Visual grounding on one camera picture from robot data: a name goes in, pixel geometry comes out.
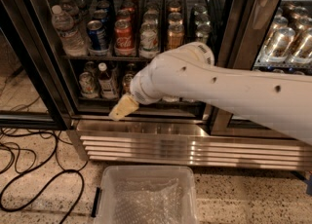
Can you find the bubble wrap sheet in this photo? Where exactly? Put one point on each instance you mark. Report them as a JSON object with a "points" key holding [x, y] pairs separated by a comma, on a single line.
{"points": [[148, 202]]}

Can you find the red coke can front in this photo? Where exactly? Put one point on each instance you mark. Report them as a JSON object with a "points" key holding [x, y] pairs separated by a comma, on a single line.
{"points": [[124, 38]]}

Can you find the clear plastic storage bin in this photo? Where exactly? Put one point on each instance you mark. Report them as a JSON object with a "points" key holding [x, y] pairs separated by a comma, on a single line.
{"points": [[104, 203]]}

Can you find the white green soda can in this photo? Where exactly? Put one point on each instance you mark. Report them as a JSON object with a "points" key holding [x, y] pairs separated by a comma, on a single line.
{"points": [[149, 40]]}

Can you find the open fridge glass door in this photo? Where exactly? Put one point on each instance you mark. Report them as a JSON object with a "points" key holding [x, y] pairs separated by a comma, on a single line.
{"points": [[29, 98]]}

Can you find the clear water bottle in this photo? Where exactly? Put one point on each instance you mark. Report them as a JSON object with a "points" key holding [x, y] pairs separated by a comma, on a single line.
{"points": [[72, 41]]}

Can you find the stainless steel fridge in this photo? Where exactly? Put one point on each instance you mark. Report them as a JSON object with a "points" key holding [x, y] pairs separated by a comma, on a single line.
{"points": [[182, 133]]}

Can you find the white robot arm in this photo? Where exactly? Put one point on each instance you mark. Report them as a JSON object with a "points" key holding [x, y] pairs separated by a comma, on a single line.
{"points": [[280, 102]]}

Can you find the green silver soda can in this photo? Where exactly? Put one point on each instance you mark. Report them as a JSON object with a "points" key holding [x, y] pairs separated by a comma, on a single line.
{"points": [[203, 33]]}

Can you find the brown tea bottle left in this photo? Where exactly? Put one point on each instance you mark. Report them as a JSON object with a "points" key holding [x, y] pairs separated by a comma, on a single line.
{"points": [[107, 82]]}

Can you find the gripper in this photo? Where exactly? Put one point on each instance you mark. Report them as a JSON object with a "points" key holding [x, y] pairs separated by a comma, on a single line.
{"points": [[138, 89]]}

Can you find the gold can bottom shelf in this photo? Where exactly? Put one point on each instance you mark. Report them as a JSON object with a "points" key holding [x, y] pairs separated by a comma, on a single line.
{"points": [[126, 82]]}

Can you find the blue pepsi can front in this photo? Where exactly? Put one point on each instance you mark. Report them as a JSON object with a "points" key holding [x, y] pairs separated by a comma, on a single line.
{"points": [[97, 35]]}

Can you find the gold orange soda can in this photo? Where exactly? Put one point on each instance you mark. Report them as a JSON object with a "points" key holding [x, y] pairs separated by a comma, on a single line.
{"points": [[175, 36]]}

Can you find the green can bottom left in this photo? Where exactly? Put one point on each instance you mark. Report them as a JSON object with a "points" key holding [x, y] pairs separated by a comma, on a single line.
{"points": [[88, 85]]}

